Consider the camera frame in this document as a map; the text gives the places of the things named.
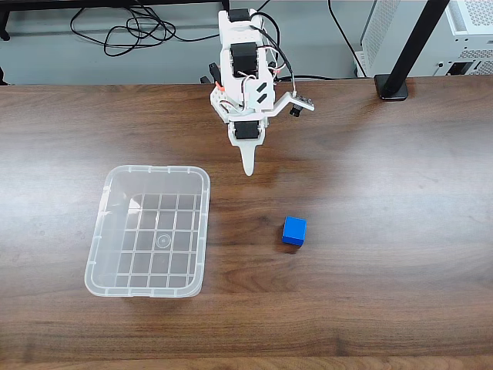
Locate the blue cube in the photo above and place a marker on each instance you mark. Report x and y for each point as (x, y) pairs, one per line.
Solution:
(294, 230)

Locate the black and orange clamp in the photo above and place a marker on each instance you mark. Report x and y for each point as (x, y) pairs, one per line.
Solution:
(213, 71)

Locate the clear plastic container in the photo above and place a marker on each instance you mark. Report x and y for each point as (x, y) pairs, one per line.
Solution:
(148, 231)

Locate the black pole with base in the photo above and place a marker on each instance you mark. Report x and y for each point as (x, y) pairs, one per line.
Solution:
(414, 42)

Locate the white perforated computer case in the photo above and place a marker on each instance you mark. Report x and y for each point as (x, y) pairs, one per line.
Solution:
(466, 42)

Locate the small board camera on bracket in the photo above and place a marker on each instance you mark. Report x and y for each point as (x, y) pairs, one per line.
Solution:
(303, 102)

